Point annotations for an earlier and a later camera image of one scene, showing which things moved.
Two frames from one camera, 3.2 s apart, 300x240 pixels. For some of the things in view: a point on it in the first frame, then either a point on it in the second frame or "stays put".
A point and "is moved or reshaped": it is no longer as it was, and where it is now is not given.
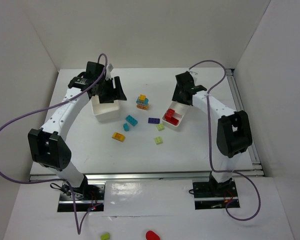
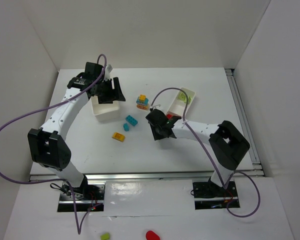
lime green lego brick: (158, 140) is moved or reshaped
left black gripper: (110, 89) stays put
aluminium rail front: (196, 177) stays put
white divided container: (105, 112) stays put
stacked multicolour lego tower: (142, 102) stays put
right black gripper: (183, 93) to (154, 128)
